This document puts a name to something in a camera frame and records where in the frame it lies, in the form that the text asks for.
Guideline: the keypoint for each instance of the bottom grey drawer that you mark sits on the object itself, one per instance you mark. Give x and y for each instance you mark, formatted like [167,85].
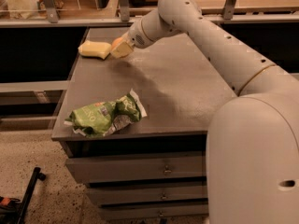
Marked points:
[153,210]

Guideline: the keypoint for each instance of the top grey drawer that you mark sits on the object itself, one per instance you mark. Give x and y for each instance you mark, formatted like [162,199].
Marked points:
[119,168]

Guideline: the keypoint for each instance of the grey drawer cabinet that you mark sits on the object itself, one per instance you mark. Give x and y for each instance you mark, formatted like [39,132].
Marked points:
[177,86]

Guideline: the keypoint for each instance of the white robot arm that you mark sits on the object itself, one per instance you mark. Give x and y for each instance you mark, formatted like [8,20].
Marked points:
[252,144]

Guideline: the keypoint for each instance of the metal shelf rail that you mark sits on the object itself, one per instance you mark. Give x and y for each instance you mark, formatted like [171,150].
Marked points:
[82,12]

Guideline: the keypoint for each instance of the black stand on floor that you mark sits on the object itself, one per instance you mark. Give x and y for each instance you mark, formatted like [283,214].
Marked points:
[13,210]

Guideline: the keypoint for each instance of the orange fruit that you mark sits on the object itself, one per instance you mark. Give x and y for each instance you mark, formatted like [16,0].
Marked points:
[116,42]

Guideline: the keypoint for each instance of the yellow sponge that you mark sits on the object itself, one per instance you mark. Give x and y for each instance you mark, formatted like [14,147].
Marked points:
[94,49]

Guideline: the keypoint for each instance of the green chip bag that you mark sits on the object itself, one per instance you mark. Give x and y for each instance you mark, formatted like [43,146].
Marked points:
[105,118]

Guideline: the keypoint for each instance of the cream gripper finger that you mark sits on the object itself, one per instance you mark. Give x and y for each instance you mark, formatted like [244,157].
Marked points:
[122,50]

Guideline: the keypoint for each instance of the middle grey drawer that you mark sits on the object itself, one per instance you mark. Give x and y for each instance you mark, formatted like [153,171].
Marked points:
[108,196]

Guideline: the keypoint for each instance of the grey drawer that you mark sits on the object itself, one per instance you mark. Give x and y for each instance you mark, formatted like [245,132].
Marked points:
[108,196]
[119,168]
[153,210]

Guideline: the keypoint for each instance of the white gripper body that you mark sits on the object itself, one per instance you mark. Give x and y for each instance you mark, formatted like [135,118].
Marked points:
[135,38]

